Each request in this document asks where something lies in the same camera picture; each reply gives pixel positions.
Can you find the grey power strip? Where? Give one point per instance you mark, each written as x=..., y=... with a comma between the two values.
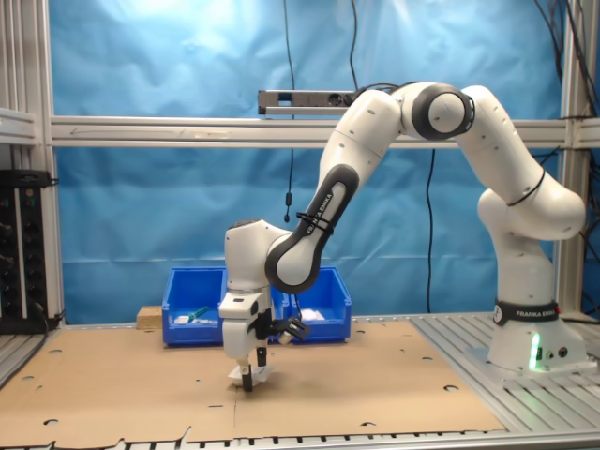
x=304, y=99

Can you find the white printed flat packet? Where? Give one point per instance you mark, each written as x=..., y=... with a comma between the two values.
x=181, y=320

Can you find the loose green tube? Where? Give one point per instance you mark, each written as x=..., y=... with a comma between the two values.
x=200, y=312

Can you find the black socket rack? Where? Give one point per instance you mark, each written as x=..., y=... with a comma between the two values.
x=23, y=258

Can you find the aluminium frame post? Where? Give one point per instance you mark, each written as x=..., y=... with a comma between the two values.
x=569, y=281
x=28, y=56

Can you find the brown cardboard sheet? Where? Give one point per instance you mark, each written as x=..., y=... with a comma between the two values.
x=117, y=384

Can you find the blue bin with tubes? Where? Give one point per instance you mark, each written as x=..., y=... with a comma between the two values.
x=187, y=335

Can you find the blue bin with cotton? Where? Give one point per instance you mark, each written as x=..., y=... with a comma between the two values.
x=328, y=333

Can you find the blue bin with masks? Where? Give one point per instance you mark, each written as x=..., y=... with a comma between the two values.
x=281, y=304

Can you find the white printed cotton packet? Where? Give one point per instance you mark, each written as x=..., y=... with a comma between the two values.
x=261, y=375

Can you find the chipboard wood block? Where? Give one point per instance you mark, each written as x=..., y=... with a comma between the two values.
x=150, y=318

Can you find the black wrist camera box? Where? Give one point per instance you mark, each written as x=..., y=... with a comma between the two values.
x=293, y=328

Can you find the clear cotton pad packet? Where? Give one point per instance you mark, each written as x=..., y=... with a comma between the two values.
x=313, y=315

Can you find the short aluminium shelf beam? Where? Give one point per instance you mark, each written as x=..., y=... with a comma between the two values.
x=16, y=126

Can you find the horizontal aluminium beam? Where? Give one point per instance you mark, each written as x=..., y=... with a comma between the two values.
x=140, y=131

